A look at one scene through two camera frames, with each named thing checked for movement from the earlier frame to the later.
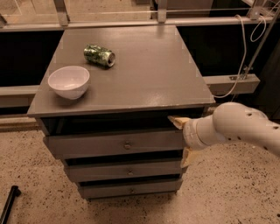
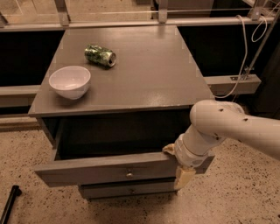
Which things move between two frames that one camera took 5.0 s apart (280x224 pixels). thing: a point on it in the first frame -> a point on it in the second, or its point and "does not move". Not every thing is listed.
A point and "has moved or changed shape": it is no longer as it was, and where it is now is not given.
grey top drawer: [73, 144] has moved or changed shape
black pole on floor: [15, 192] does not move
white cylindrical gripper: [190, 133] -> [184, 155]
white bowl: [69, 81] does not move
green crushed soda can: [97, 54] does not move
